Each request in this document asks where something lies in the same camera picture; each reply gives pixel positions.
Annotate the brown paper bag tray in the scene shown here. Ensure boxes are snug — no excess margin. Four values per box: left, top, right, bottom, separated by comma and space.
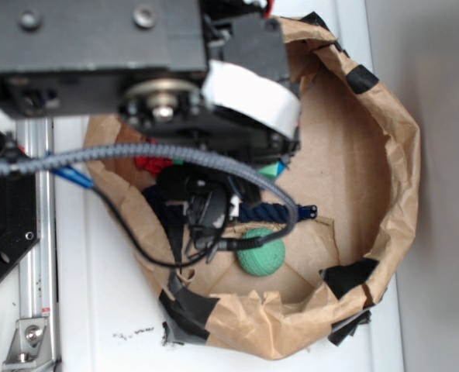
83, 11, 422, 361

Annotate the long dark blue rope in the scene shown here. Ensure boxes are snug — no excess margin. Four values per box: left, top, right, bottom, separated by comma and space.
229, 202, 318, 224

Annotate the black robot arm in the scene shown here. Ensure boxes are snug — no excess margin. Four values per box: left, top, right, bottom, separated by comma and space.
0, 1, 301, 164

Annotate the aluminium extrusion rail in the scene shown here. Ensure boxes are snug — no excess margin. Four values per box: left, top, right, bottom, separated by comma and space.
1, 118, 62, 372

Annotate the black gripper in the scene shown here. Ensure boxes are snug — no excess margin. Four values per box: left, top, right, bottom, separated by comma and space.
119, 1, 301, 163

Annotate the black octagonal mount plate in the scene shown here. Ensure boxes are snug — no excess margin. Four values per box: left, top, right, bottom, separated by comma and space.
0, 118, 41, 295

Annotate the green rectangular block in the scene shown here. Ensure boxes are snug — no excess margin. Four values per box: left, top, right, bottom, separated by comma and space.
163, 157, 285, 180

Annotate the grey braided cable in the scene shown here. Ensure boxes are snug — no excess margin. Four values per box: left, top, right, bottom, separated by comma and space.
0, 143, 299, 249

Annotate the thin black cable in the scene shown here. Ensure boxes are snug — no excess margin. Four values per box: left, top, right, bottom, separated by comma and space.
91, 185, 215, 268

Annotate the red crumpled paper flower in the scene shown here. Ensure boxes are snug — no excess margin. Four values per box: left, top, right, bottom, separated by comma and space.
134, 156, 174, 177

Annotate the metal corner bracket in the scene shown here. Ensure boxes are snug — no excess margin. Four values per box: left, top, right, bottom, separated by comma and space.
2, 317, 52, 371

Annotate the green dimpled ball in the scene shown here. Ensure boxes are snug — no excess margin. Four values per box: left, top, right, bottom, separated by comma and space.
236, 239, 285, 277

